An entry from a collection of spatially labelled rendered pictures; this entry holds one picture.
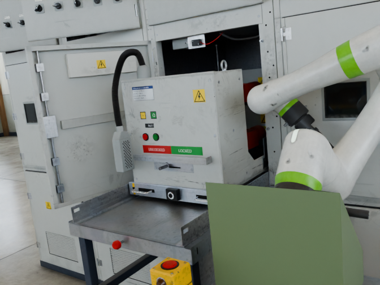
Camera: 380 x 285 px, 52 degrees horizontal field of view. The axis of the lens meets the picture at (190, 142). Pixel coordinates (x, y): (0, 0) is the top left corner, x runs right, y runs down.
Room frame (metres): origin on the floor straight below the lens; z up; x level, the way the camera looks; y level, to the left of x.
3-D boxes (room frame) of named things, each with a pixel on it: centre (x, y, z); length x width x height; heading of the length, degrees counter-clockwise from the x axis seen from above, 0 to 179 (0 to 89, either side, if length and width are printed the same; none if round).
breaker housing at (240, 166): (1.82, -0.07, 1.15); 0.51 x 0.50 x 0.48; 143
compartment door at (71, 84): (1.95, 0.42, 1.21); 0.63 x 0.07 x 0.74; 124
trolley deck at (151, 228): (1.62, 0.08, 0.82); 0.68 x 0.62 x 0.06; 144
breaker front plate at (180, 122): (1.62, 0.08, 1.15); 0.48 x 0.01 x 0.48; 53
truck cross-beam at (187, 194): (1.63, 0.07, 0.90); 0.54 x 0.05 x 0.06; 53
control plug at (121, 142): (1.69, 0.29, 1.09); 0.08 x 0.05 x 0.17; 143
